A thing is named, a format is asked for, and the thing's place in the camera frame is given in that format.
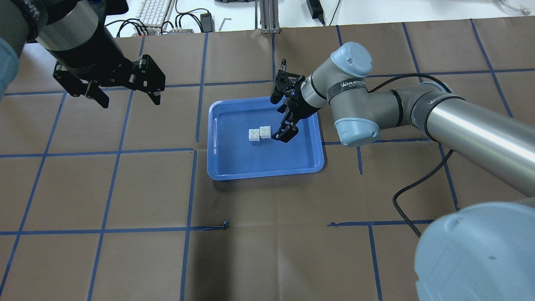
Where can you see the blue plastic tray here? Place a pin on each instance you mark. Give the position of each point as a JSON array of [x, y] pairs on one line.
[[231, 155]]

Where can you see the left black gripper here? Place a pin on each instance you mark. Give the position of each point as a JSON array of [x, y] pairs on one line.
[[101, 59]]

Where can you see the white building block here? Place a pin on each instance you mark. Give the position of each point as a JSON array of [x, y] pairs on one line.
[[265, 132], [254, 134]]

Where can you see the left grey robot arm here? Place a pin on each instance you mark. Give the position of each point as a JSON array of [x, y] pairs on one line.
[[20, 23]]

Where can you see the black power brick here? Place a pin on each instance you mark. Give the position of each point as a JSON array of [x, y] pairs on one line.
[[316, 11]]

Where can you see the white keyboard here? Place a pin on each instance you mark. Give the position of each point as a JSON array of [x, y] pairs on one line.
[[153, 13]]

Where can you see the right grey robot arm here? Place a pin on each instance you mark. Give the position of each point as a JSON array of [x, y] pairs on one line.
[[484, 252]]

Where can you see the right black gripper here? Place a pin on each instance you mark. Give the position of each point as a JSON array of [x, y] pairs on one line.
[[299, 108]]

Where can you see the aluminium frame post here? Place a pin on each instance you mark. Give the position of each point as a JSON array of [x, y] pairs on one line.
[[269, 16]]

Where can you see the brown paper table cover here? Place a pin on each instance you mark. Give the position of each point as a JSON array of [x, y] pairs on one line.
[[116, 204]]

